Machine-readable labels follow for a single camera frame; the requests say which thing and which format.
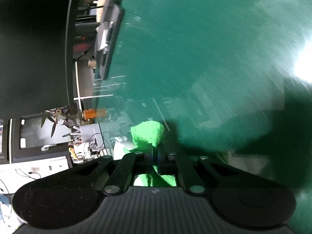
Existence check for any green cleaning cloth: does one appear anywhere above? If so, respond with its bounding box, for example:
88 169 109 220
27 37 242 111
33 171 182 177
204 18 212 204
113 121 176 187

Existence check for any white desk organizer box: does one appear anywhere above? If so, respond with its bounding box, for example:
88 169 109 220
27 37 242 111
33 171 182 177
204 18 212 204
80 123 105 151

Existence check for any orange jar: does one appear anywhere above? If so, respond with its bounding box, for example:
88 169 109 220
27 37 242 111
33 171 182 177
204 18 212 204
82 108 107 120

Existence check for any potted plant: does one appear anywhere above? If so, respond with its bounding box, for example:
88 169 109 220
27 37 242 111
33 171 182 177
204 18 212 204
41 105 81 137

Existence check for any grey monitor stand base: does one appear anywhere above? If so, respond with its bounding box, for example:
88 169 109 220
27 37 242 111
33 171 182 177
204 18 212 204
94 0 124 80

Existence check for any dark curved monitor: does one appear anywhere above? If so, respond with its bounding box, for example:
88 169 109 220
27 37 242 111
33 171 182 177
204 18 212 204
1 0 79 120

